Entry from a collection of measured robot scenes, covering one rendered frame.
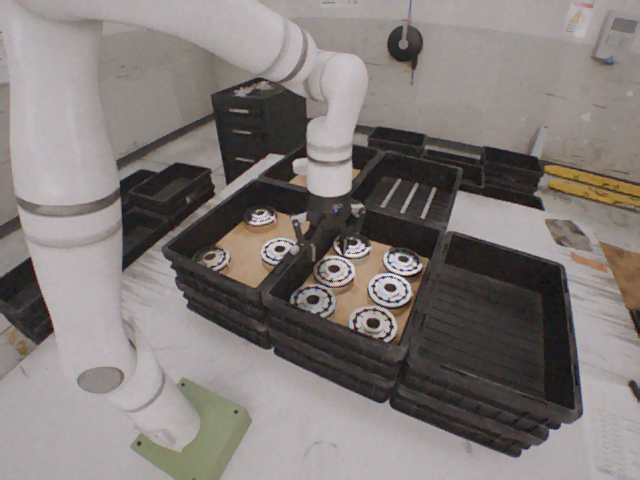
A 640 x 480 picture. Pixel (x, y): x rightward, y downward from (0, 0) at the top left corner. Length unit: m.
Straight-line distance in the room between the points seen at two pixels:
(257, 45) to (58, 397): 0.89
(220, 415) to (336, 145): 0.54
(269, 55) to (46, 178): 0.23
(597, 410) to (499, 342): 0.32
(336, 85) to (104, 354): 0.42
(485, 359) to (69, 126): 0.75
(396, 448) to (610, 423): 0.52
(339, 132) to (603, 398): 0.88
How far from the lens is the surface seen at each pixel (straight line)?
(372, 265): 0.83
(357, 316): 0.68
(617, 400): 1.04
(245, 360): 0.82
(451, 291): 0.83
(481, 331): 0.77
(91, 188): 0.32
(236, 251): 0.89
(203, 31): 0.31
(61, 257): 0.34
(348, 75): 0.42
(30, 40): 0.34
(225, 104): 2.32
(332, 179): 0.48
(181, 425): 0.64
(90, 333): 0.40
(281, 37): 0.36
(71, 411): 0.94
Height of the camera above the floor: 1.40
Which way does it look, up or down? 39 degrees down
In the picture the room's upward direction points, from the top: straight up
